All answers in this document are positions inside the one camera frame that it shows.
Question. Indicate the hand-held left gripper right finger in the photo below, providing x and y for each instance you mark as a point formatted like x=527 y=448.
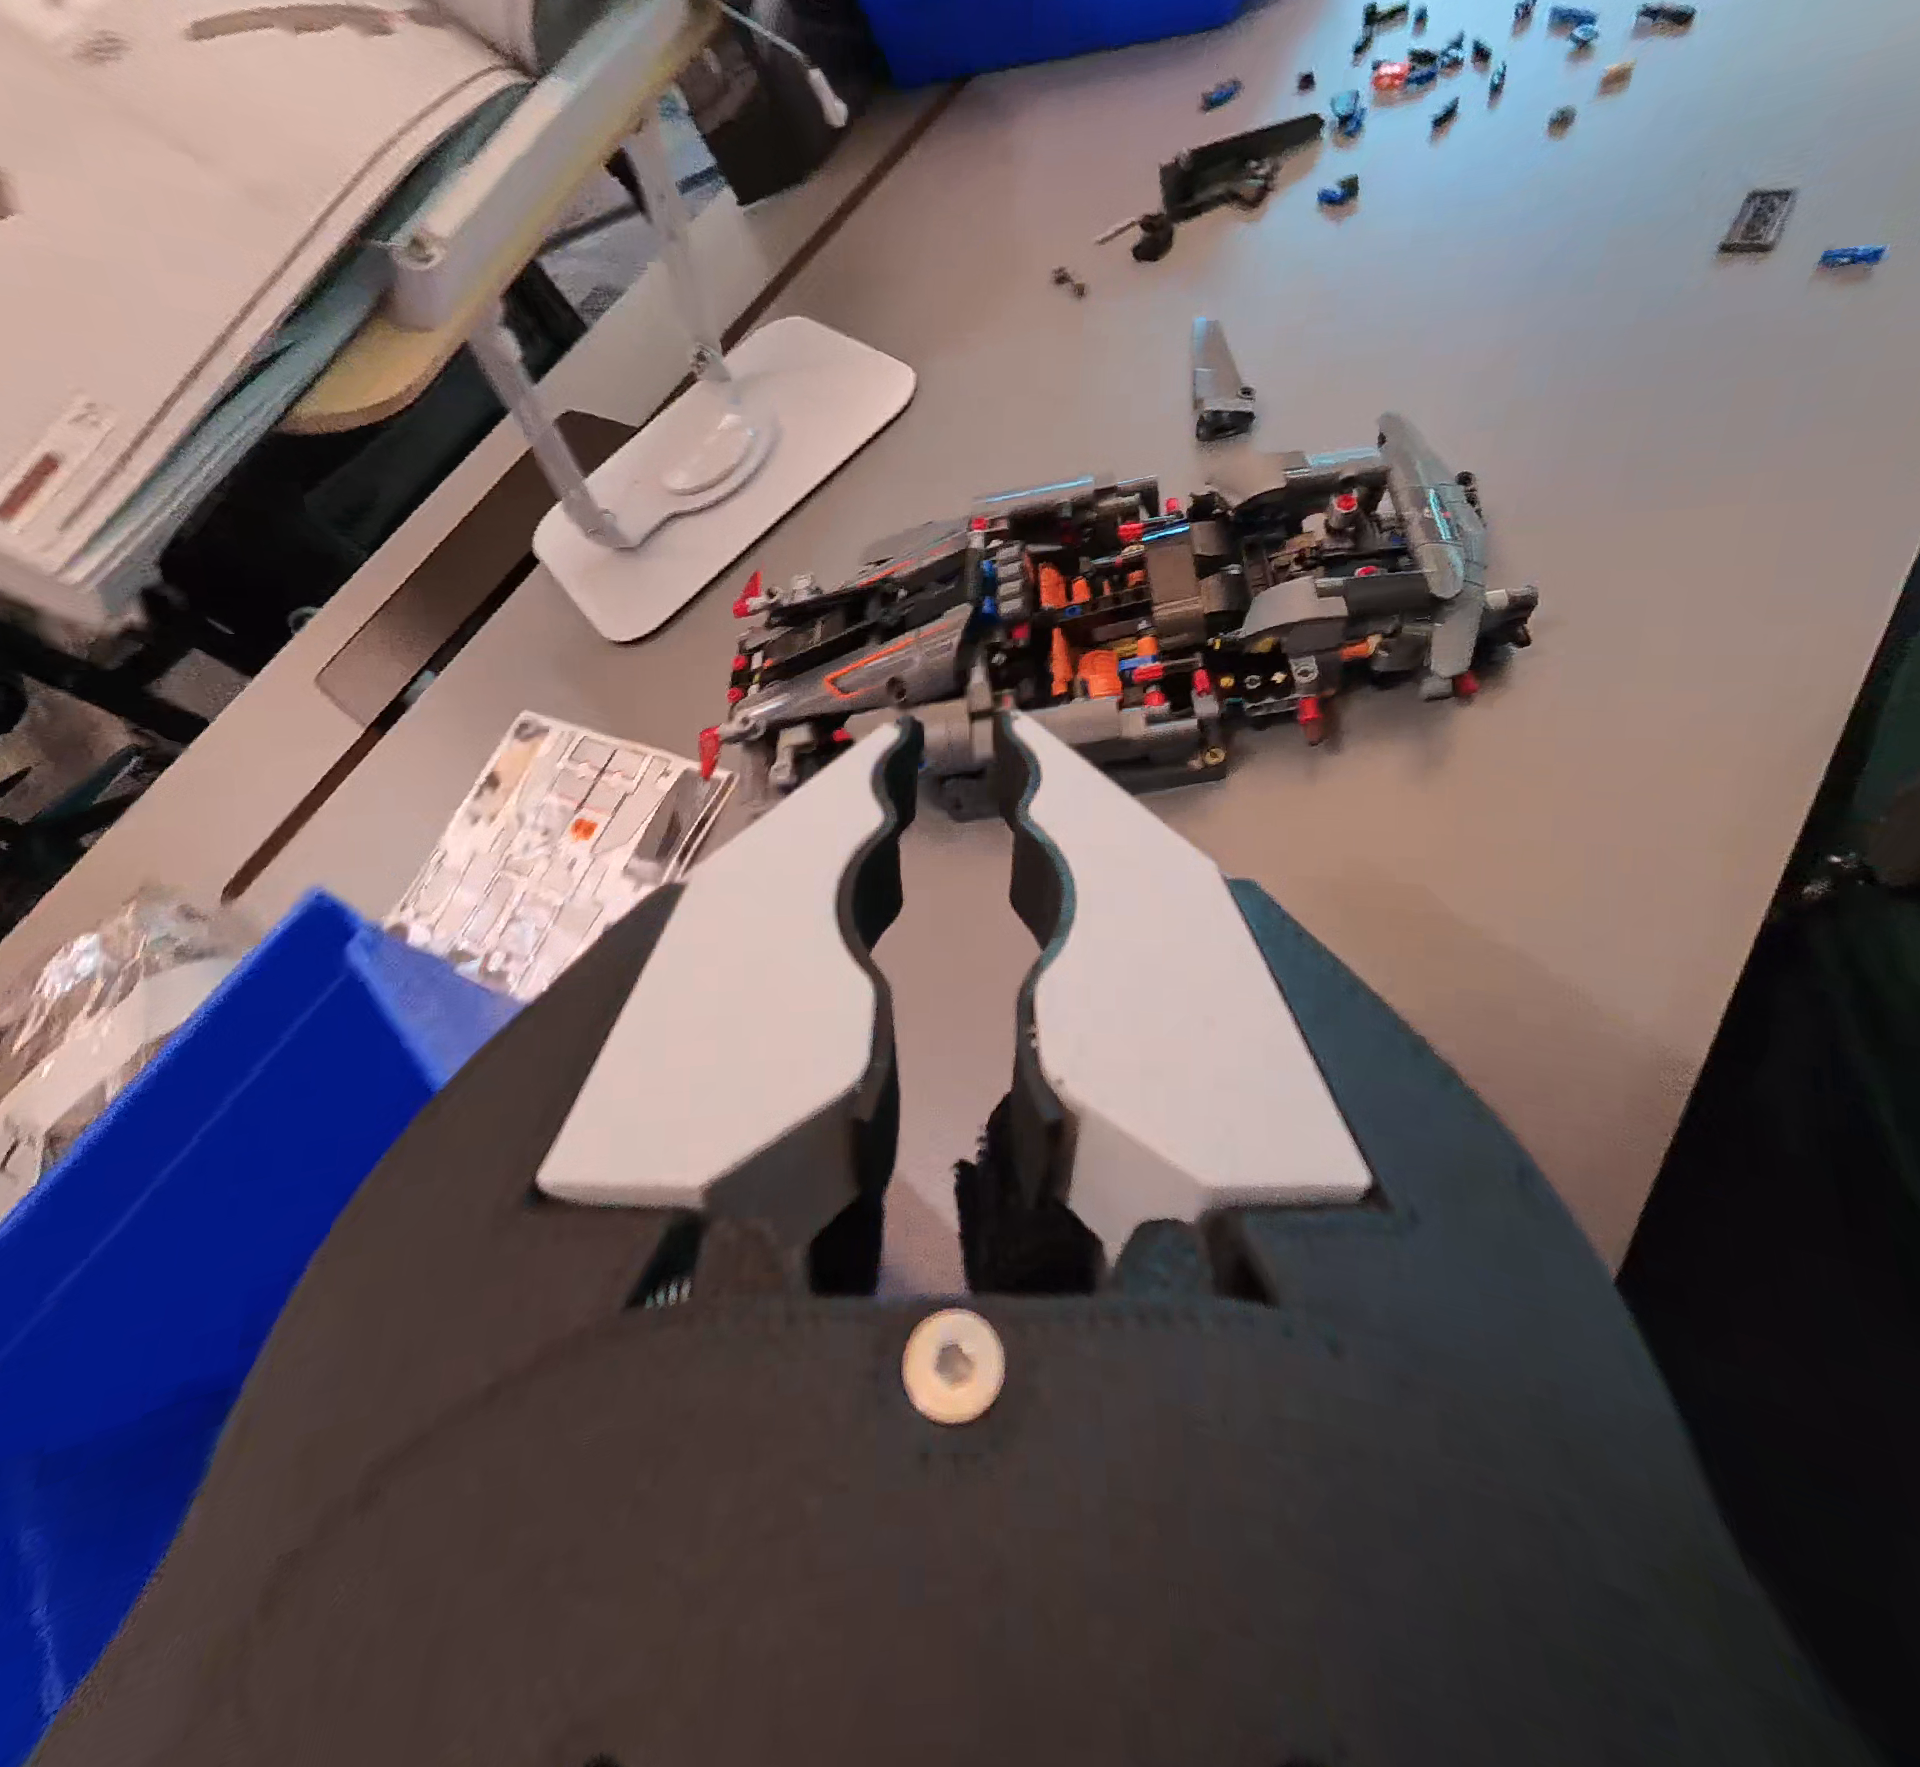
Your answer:
x=1188 y=1048

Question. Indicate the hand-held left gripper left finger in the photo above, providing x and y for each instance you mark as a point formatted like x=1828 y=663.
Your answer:
x=721 y=1048

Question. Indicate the grey black lego car model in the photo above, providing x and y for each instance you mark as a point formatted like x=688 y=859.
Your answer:
x=1125 y=598

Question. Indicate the grey lego wedge assembly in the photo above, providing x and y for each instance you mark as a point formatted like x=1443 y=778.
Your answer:
x=1225 y=381

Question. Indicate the instruction booklet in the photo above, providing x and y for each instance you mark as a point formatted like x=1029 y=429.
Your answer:
x=226 y=147

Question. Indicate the lego sticker sheet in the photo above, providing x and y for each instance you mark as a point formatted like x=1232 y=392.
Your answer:
x=555 y=855

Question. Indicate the clear bag of lego parts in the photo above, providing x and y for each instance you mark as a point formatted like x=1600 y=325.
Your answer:
x=105 y=1019

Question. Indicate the scattered loose lego pieces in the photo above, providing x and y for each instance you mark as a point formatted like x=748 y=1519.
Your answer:
x=1232 y=168

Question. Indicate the white stand with metal arms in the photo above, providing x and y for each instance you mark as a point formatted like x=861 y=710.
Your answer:
x=721 y=476

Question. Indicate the person's green shirt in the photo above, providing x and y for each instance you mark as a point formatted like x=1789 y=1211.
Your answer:
x=1801 y=1273

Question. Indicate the beige curved board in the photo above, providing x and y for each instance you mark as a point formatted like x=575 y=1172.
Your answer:
x=360 y=381

